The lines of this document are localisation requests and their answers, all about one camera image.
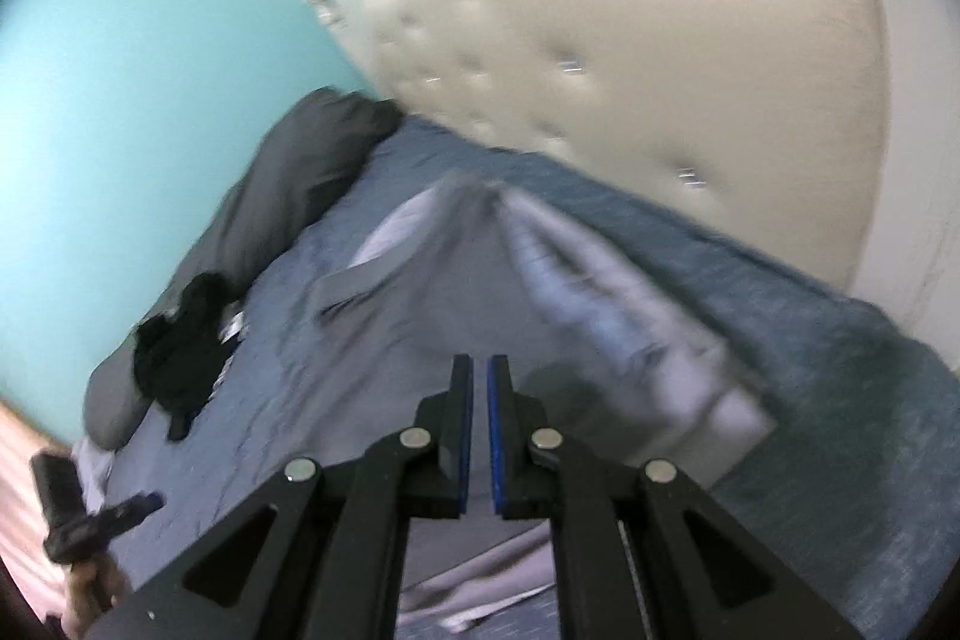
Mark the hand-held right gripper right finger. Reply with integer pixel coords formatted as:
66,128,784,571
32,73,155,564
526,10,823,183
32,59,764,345
486,353,863,640

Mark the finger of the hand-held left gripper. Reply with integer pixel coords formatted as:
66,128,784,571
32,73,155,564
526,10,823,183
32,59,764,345
105,492,164,527

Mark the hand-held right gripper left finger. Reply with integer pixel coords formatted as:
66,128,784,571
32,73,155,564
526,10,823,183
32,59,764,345
82,353,473,640

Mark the long grey garment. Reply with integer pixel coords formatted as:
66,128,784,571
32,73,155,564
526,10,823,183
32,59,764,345
315,171,541,401

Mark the pile of black clothes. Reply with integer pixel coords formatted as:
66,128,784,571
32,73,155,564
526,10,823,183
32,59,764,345
133,272,233,442

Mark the pile of grey clothes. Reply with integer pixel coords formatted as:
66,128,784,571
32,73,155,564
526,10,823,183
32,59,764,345
499,182,777,461

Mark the person's left hand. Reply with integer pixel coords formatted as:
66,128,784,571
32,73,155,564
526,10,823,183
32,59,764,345
64,554,134,633

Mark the pink curtain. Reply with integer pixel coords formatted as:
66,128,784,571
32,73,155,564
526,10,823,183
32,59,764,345
0,400,76,618

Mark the light grey bed sheet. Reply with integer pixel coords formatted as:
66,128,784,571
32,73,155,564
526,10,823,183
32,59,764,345
71,441,113,513

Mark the light grey cloth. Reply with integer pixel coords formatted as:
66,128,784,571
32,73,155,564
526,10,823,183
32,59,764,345
401,524,556,633

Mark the dark grey pillow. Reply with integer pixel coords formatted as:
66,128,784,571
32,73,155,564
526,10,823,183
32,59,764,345
217,87,406,304
82,340,151,453

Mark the blue patterned blanket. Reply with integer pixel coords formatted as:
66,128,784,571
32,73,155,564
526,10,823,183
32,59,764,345
75,115,960,640

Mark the cream tufted headboard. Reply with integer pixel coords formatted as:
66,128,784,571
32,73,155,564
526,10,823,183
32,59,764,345
240,0,960,378

